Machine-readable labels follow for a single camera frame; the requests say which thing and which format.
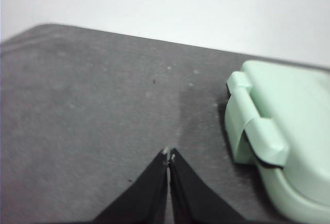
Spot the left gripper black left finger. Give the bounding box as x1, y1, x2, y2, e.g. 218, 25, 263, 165
91, 148, 170, 224

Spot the mint green breakfast maker base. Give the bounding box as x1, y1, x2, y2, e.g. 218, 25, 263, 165
223, 89, 330, 220

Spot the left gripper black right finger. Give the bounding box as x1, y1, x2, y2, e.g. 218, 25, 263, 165
169, 147, 245, 224

